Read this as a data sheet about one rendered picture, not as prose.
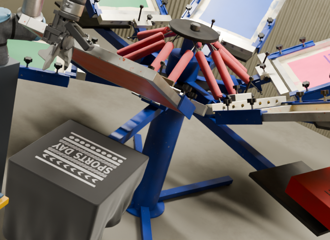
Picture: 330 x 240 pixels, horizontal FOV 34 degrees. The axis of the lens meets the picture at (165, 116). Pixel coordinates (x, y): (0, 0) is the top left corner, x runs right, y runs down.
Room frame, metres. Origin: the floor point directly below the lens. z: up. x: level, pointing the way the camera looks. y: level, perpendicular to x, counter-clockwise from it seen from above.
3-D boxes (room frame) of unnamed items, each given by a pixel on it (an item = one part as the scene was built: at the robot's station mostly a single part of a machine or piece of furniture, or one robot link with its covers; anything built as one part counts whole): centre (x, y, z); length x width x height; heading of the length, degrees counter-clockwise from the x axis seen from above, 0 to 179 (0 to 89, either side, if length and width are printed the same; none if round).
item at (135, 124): (2.49, 0.16, 0.89); 1.24 x 0.06 x 0.06; 163
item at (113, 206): (1.97, 0.10, 0.74); 0.46 x 0.04 x 0.42; 163
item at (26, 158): (2.02, 0.30, 0.95); 0.48 x 0.44 x 0.01; 163
